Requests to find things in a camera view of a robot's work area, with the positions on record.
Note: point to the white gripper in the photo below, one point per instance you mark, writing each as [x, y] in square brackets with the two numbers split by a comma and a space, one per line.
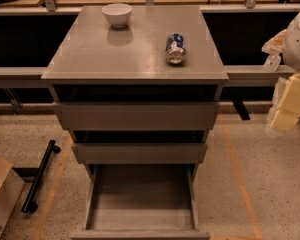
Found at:
[298, 44]

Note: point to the blue pepsi can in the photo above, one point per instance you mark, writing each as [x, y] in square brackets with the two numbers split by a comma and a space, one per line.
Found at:
[175, 48]

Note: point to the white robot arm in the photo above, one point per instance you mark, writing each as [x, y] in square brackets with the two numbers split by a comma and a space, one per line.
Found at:
[290, 55]

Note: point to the grey drawer cabinet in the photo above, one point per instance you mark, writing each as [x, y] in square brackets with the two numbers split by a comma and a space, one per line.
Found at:
[98, 64]

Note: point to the open bottom grey drawer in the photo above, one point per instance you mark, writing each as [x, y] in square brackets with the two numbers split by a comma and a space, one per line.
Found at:
[141, 202]

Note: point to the middle grey drawer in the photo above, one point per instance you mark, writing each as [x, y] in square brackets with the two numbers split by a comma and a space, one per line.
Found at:
[162, 153]

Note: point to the top grey drawer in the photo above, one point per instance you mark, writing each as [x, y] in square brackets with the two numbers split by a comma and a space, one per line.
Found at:
[137, 117]

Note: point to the clear sanitizer pump bottle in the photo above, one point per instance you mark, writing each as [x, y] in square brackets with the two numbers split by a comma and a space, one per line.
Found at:
[272, 63]

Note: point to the white ceramic bowl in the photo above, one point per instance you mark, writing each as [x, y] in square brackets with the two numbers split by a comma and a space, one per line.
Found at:
[117, 14]

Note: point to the brown cardboard box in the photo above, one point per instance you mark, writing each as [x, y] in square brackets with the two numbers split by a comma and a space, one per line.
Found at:
[11, 186]

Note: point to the grey metal rail shelf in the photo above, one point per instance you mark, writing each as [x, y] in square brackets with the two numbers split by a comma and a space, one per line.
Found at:
[239, 76]

